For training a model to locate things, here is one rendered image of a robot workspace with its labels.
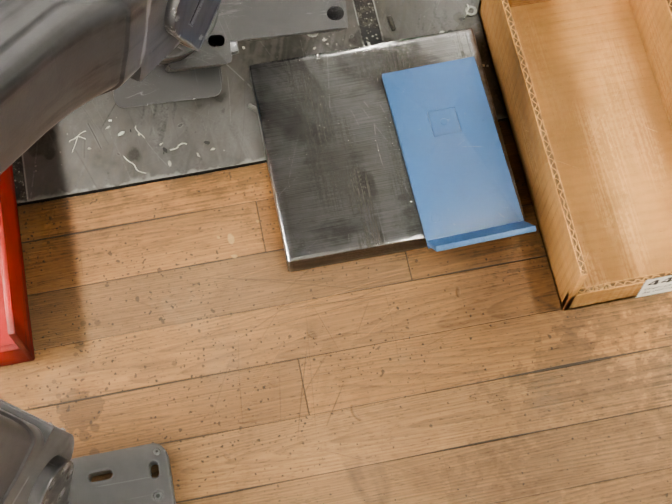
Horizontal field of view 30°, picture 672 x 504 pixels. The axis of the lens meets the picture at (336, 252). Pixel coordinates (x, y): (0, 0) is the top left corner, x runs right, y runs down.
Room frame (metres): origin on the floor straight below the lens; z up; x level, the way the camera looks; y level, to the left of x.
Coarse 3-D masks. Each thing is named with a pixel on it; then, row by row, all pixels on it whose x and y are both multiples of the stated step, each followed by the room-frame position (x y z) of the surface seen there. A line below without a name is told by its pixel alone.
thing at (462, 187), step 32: (448, 64) 0.47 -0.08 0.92; (416, 96) 0.45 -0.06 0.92; (448, 96) 0.45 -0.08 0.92; (480, 96) 0.45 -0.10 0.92; (416, 128) 0.42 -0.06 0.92; (480, 128) 0.42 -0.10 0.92; (416, 160) 0.39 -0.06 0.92; (448, 160) 0.39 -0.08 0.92; (480, 160) 0.39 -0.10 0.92; (416, 192) 0.37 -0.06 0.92; (448, 192) 0.37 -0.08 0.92; (480, 192) 0.37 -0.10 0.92; (512, 192) 0.37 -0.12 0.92; (448, 224) 0.34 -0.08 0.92; (480, 224) 0.35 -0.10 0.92; (512, 224) 0.34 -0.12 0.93
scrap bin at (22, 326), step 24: (0, 192) 0.35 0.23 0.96; (0, 216) 0.33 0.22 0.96; (0, 240) 0.31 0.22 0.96; (0, 264) 0.29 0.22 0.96; (0, 288) 0.30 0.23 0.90; (24, 288) 0.30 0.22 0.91; (0, 312) 0.28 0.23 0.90; (24, 312) 0.27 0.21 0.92; (0, 336) 0.26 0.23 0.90; (24, 336) 0.25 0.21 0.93; (0, 360) 0.24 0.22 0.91; (24, 360) 0.24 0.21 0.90
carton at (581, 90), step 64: (512, 0) 0.54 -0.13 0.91; (576, 0) 0.54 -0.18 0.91; (640, 0) 0.53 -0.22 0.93; (512, 64) 0.46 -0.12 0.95; (576, 64) 0.49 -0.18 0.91; (640, 64) 0.49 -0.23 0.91; (512, 128) 0.43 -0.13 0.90; (576, 128) 0.43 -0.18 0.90; (640, 128) 0.43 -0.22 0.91; (576, 192) 0.38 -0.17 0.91; (640, 192) 0.38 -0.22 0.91; (576, 256) 0.30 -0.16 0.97; (640, 256) 0.33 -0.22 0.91
